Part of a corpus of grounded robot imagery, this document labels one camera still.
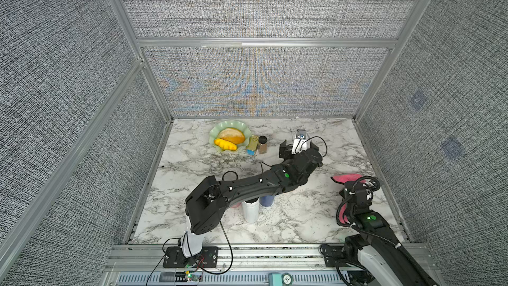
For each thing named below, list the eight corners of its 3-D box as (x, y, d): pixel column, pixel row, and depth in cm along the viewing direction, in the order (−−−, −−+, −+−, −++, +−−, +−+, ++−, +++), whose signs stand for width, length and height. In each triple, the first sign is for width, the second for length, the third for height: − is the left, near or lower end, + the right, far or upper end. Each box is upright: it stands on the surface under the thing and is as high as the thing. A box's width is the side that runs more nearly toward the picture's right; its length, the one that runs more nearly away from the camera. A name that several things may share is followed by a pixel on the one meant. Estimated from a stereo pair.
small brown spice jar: (258, 154, 105) (258, 143, 97) (258, 146, 108) (258, 135, 100) (266, 154, 105) (267, 143, 97) (265, 146, 108) (266, 135, 100)
